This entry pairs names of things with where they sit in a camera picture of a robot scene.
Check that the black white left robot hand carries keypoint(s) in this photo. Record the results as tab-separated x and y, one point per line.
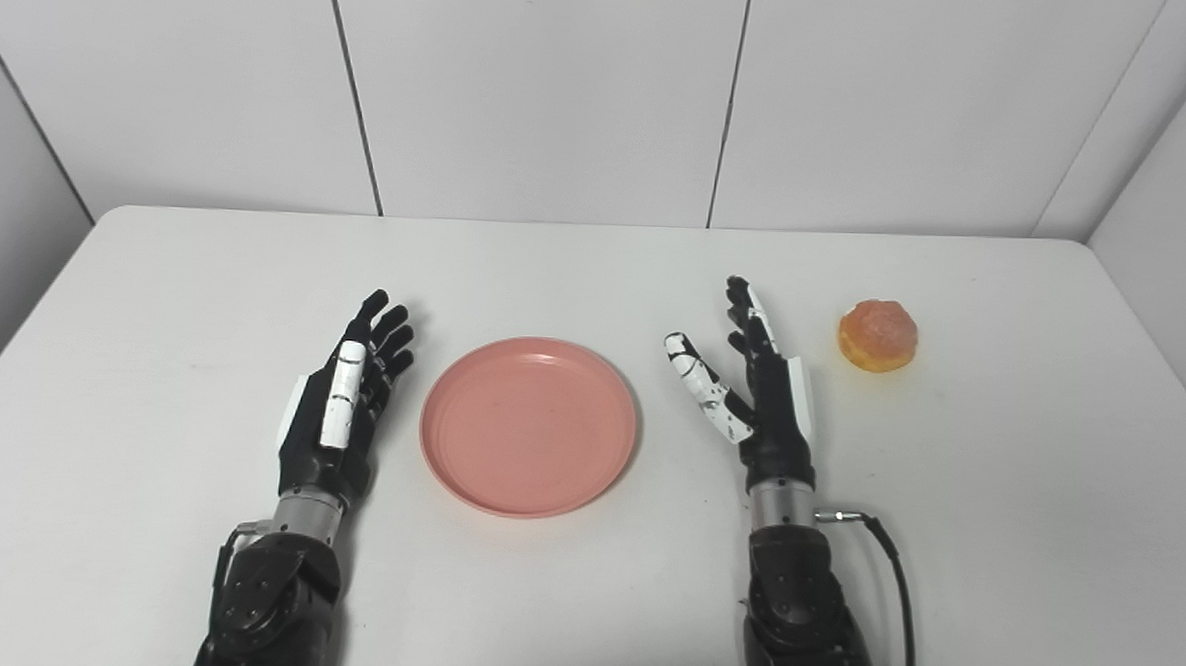
308	451

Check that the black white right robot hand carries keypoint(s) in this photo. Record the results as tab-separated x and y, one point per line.
779	431

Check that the golden cream puff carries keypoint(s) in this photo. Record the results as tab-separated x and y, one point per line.
878	335

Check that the pink round plate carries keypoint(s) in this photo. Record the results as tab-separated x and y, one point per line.
529	427

